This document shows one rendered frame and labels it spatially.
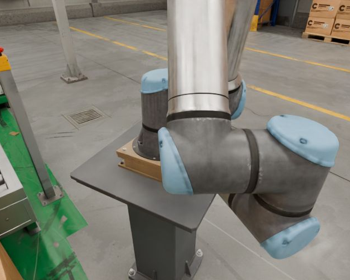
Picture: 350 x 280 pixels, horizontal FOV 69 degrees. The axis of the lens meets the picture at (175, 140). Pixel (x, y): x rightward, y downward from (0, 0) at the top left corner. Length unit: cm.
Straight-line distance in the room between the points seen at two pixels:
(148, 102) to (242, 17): 36
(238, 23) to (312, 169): 45
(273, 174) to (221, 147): 7
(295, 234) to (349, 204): 179
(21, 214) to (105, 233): 59
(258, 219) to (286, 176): 11
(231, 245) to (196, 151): 138
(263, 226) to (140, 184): 54
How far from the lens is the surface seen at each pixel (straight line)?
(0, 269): 109
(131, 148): 94
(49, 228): 188
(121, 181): 91
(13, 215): 132
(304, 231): 42
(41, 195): 211
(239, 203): 46
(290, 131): 35
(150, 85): 81
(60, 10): 406
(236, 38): 73
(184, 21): 37
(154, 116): 83
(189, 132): 31
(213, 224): 174
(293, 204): 39
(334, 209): 211
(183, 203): 82
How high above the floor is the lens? 135
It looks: 33 degrees down
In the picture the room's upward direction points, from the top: straight up
